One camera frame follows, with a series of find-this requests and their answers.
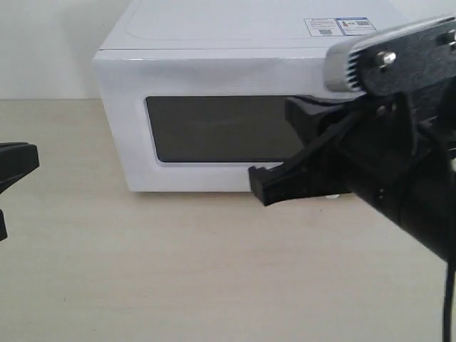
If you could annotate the white microwave oven body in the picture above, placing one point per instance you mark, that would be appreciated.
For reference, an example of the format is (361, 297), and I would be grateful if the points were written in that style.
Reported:
(170, 28)

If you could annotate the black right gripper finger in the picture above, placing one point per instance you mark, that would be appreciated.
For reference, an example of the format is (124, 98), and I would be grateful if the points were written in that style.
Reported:
(304, 175)
(311, 117)

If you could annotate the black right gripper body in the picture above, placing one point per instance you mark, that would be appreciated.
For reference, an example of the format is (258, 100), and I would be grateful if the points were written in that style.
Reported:
(395, 153)

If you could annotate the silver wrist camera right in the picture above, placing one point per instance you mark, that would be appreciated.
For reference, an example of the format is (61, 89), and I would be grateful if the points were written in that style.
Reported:
(399, 59)

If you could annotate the blue white warning sticker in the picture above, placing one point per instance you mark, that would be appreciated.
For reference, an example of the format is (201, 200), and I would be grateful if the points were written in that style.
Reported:
(335, 27)

